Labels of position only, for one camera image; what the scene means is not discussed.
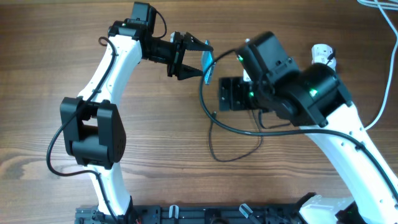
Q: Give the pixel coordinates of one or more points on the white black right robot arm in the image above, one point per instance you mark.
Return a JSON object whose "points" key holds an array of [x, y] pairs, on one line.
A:
{"points": [[317, 102]]}

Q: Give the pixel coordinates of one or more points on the blue Galaxy smartphone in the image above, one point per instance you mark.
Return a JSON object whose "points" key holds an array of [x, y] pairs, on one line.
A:
{"points": [[207, 66]]}

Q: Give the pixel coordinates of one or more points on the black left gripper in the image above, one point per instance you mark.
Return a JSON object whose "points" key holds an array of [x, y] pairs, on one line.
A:
{"points": [[188, 43]]}

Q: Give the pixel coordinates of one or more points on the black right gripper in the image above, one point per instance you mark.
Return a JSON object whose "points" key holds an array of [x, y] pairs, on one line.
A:
{"points": [[232, 88]]}

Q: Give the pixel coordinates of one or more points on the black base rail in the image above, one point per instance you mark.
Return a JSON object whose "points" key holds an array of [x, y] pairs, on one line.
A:
{"points": [[154, 214]]}

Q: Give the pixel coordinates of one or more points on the white power strip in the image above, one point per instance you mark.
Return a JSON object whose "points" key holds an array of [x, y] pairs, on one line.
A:
{"points": [[323, 53]]}

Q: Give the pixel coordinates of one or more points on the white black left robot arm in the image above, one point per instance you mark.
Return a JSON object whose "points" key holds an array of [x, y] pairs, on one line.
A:
{"points": [[92, 128]]}

